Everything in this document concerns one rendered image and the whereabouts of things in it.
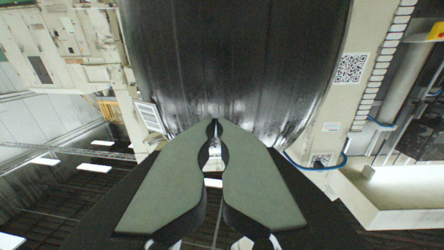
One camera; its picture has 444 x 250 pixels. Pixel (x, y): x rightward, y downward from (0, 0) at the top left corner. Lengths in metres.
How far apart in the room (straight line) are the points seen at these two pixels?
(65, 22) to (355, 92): 4.85
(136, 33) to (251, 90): 0.15
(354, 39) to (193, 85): 0.40
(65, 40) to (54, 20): 0.37
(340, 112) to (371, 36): 0.18
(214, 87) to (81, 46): 4.59
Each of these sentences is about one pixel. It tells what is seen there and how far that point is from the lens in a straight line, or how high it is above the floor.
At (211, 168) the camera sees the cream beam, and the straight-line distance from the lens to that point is 0.88.
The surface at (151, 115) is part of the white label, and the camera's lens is 0.25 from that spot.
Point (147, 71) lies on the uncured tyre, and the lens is 0.21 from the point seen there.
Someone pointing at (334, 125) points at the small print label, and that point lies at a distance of 0.55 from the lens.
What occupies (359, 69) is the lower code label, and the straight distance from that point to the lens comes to 0.53.
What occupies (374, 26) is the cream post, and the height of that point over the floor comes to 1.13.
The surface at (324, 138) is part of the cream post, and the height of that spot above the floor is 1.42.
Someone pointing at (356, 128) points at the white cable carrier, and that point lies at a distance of 0.62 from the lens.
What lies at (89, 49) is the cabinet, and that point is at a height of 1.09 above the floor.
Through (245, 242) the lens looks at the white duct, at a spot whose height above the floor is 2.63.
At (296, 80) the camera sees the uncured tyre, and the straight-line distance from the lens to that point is 0.21.
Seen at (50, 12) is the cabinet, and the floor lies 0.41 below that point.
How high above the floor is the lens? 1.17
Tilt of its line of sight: 26 degrees up
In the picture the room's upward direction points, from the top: 179 degrees clockwise
